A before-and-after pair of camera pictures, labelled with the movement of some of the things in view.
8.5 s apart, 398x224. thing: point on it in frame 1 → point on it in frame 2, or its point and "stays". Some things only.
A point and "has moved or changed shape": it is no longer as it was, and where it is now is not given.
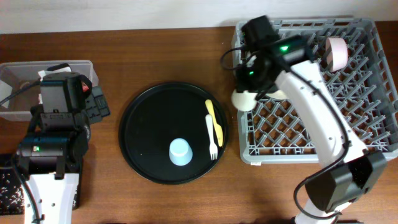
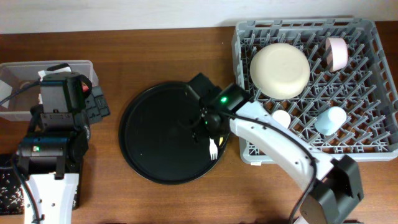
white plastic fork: (213, 148) stays
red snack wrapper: (84, 88) stays
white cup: (244, 101) has moved or changed shape
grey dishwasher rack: (272, 132) stays
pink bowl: (336, 51) stays
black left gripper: (99, 104) stays
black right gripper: (240, 87) → (207, 134)
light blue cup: (180, 152) has moved or changed shape
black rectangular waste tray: (12, 185) stays
